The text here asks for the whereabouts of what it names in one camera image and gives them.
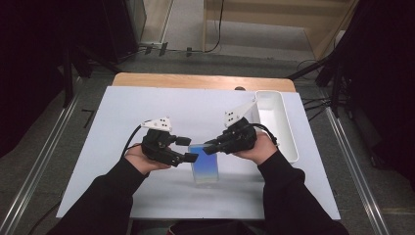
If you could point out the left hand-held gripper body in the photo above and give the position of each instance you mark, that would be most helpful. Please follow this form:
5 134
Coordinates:
158 143

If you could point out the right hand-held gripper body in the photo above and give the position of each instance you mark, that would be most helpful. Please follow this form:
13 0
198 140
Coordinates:
239 137

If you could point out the iridescent phone case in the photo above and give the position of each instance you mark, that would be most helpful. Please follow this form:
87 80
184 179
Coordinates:
205 166

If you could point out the white plastic bin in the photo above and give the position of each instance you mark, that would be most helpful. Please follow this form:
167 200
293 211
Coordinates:
277 120

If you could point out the person's left hand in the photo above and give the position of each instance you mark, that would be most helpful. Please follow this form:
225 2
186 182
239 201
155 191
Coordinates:
143 163

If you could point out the person's right hand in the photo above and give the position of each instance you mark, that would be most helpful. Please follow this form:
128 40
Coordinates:
262 148

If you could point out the white table cover board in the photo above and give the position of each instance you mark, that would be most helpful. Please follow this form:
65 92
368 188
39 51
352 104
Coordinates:
182 107

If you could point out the dark round table knob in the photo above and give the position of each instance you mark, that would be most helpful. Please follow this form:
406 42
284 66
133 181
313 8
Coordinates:
239 88

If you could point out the wooden table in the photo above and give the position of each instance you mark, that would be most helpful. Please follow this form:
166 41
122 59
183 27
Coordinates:
195 81

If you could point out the black metal stand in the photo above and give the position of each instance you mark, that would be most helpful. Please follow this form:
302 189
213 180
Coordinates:
336 88
68 78

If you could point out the black cabinet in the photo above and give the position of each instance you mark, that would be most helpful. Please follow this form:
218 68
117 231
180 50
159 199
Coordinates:
120 29

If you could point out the dark curtain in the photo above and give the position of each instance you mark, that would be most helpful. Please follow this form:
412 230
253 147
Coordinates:
29 65
385 81

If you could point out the metal floor rail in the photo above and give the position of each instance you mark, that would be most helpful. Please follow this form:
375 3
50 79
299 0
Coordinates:
36 169
355 169

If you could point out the light wooden shelf frame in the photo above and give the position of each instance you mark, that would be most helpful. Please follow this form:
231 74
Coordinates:
261 13

